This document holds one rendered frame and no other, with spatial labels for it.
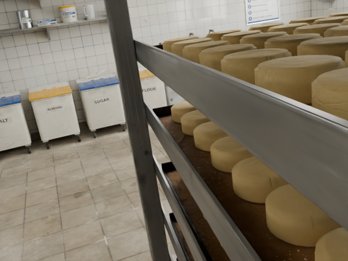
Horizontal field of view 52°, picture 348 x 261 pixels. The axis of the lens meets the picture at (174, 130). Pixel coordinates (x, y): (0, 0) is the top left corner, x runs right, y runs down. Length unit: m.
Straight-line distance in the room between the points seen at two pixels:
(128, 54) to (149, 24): 5.21
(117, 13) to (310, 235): 0.38
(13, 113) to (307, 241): 4.81
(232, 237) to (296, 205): 0.05
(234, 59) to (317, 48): 0.06
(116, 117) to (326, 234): 4.90
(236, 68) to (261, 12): 6.31
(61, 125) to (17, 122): 0.54
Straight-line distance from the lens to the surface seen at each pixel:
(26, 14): 5.26
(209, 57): 0.30
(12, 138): 5.06
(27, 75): 5.53
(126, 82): 0.52
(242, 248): 0.21
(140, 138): 0.55
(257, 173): 0.29
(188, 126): 0.43
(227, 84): 0.17
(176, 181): 0.53
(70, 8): 5.24
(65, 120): 4.99
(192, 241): 0.37
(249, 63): 0.25
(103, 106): 5.01
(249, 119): 0.15
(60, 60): 5.52
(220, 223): 0.24
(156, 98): 5.16
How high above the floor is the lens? 1.55
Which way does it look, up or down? 19 degrees down
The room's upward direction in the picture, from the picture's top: 8 degrees counter-clockwise
